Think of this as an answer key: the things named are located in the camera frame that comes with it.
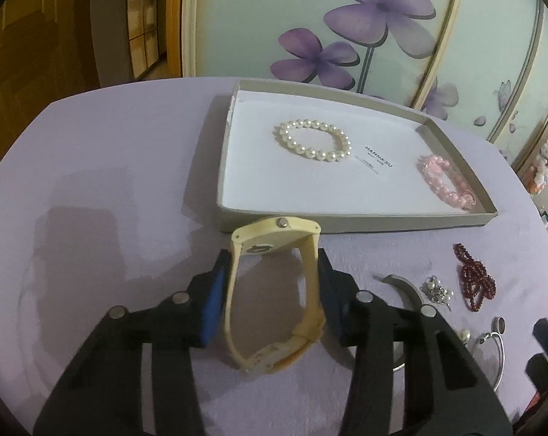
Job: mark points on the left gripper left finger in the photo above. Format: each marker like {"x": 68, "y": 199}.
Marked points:
{"x": 100, "y": 391}

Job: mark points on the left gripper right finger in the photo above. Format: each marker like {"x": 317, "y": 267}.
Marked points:
{"x": 446, "y": 392}

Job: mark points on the single pearl earring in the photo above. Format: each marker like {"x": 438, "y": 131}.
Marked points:
{"x": 464, "y": 336}

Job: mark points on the thin silver bangle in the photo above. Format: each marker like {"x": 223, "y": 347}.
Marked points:
{"x": 489, "y": 352}

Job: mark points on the pearl cluster earrings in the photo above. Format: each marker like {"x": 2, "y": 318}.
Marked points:
{"x": 436, "y": 292}

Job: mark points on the plush toys on shelf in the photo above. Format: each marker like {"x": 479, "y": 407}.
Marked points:
{"x": 535, "y": 180}

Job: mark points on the grey cardboard tray box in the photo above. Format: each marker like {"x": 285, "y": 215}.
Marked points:
{"x": 351, "y": 163}

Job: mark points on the floral sliding wardrobe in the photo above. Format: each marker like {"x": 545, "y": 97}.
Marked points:
{"x": 479, "y": 64}

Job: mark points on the brown wooden door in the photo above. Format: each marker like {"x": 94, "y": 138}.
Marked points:
{"x": 46, "y": 54}

